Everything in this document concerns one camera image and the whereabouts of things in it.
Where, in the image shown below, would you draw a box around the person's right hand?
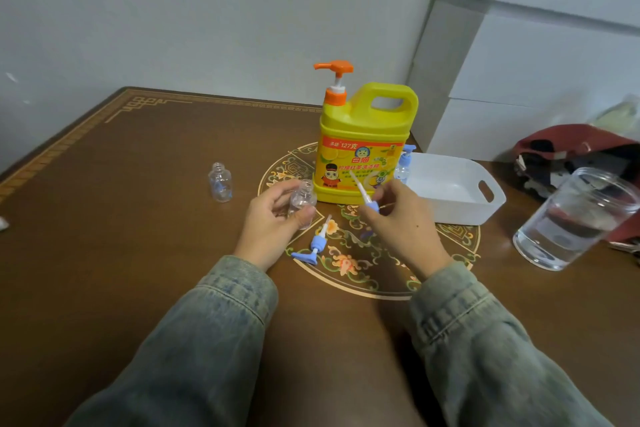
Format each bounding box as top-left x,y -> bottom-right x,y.
357,179 -> 454,283

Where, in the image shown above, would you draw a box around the person's left forearm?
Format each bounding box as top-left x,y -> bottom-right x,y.
64,255 -> 279,427

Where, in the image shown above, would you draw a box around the small clear plastic bottle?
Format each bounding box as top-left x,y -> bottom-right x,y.
288,179 -> 318,230
208,162 -> 234,203

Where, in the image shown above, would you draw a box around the white cabinet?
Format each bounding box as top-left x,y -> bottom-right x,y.
406,0 -> 640,162

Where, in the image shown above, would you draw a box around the clear glass jar of water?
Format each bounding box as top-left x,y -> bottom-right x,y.
513,167 -> 640,272

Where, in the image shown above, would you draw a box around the white plastic basket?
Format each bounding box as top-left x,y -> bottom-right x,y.
398,152 -> 507,227

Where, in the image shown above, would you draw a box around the person's left hand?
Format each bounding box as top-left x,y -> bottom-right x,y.
234,179 -> 317,273

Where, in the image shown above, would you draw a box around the metal keys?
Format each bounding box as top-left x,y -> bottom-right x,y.
608,238 -> 640,256

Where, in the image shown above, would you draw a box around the person's right forearm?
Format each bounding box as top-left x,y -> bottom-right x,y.
407,261 -> 615,427

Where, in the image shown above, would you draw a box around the dark red bag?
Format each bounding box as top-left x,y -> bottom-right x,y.
514,123 -> 640,243

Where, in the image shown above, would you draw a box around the yellow detergent jug orange pump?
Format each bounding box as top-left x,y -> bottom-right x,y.
312,60 -> 420,205

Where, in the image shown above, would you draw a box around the pale green plastic bag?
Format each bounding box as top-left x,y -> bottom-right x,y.
588,95 -> 640,142

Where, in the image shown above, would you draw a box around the blue pump head with tube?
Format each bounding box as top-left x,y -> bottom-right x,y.
348,170 -> 381,215
291,215 -> 334,266

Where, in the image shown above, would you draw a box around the clear bottle with blue pump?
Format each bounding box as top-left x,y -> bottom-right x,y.
394,144 -> 417,185

